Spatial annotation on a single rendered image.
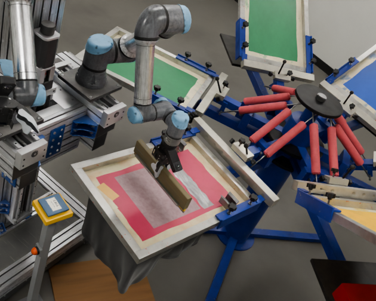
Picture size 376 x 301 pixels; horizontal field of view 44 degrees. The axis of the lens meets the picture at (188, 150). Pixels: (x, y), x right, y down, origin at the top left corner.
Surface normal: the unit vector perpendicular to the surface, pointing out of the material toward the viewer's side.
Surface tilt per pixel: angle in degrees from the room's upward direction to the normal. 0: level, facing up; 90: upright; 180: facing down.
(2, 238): 0
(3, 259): 0
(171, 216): 0
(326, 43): 90
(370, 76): 32
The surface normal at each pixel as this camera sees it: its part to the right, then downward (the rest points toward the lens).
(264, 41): 0.36, -0.25
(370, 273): 0.33, -0.72
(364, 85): -0.11, -0.49
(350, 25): -0.73, 0.22
